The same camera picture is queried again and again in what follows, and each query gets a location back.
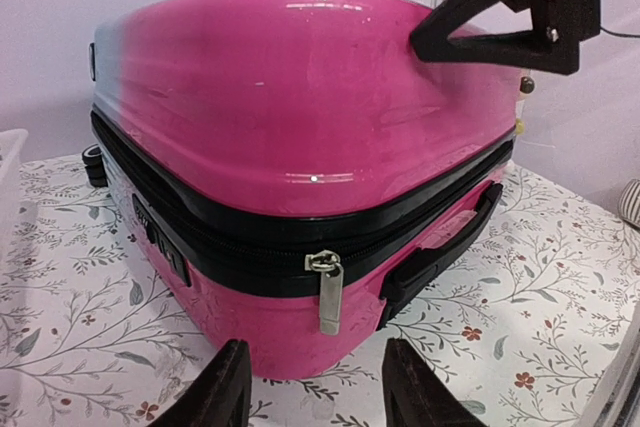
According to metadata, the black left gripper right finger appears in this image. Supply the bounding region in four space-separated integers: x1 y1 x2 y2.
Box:
382 338 480 427

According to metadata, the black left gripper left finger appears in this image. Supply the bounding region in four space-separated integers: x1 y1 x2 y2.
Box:
164 340 251 427

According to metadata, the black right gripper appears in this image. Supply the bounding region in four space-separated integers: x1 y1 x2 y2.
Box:
410 0 601 75

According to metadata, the pink and teal kids suitcase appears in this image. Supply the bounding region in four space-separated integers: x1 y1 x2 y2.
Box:
90 0 520 380

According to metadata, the yellow top drawer box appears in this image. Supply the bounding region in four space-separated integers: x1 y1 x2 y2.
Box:
515 69 536 136

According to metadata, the floral patterned table mat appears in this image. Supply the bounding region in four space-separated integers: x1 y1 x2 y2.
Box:
1 155 639 426

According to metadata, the white perforated plastic basket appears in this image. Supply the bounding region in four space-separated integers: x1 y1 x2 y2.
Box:
0 129 28 267

